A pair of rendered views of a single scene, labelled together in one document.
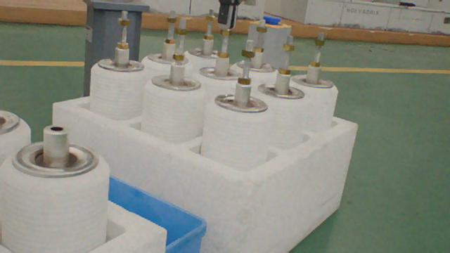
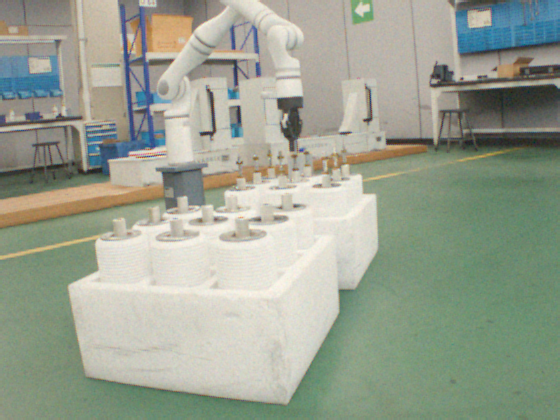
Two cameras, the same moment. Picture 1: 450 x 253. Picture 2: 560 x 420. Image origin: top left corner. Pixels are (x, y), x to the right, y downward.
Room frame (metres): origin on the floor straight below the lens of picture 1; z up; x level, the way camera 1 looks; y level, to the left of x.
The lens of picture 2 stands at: (-0.58, 0.37, 0.42)
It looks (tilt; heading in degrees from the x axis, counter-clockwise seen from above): 10 degrees down; 348
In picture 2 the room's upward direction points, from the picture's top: 5 degrees counter-clockwise
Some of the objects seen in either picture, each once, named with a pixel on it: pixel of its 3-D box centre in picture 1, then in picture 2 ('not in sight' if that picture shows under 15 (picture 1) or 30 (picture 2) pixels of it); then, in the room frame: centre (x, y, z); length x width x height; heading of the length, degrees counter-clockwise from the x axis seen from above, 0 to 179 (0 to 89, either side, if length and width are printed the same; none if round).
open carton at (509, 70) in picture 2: not in sight; (512, 69); (4.07, -3.38, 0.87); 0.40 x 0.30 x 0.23; 15
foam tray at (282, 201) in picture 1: (209, 160); (300, 236); (0.82, 0.02, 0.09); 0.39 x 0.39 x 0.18; 58
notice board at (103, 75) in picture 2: not in sight; (106, 75); (7.17, 1.18, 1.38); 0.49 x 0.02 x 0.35; 119
